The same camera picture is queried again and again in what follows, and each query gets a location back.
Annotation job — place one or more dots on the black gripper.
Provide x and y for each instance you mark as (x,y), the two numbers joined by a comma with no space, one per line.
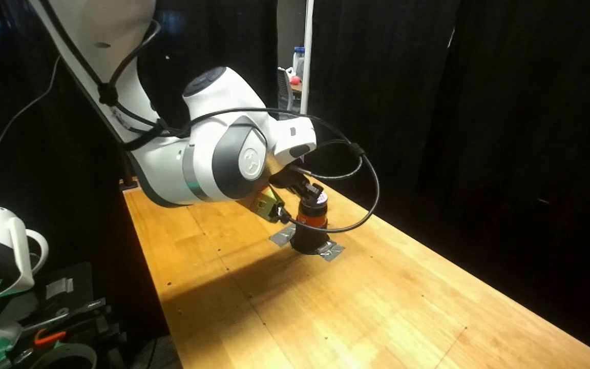
(294,180)

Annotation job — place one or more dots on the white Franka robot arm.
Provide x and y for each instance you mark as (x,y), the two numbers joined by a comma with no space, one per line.
(193,136)

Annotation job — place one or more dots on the dark bottle with purple cap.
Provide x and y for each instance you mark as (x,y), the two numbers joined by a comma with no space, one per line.
(310,229)

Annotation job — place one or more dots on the small grey tray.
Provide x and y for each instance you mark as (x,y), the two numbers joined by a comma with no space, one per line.
(284,236)

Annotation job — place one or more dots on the white vertical pole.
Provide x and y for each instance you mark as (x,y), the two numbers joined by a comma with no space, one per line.
(306,53)

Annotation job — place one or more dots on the black curtain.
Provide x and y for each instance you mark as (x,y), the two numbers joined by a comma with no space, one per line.
(487,123)

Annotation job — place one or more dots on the tape roll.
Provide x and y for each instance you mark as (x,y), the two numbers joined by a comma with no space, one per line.
(61,355)

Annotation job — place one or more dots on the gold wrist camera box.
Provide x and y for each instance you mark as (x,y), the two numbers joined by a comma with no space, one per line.
(267,204)

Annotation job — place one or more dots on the gray square base plate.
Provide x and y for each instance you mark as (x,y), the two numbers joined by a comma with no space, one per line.
(331,250)

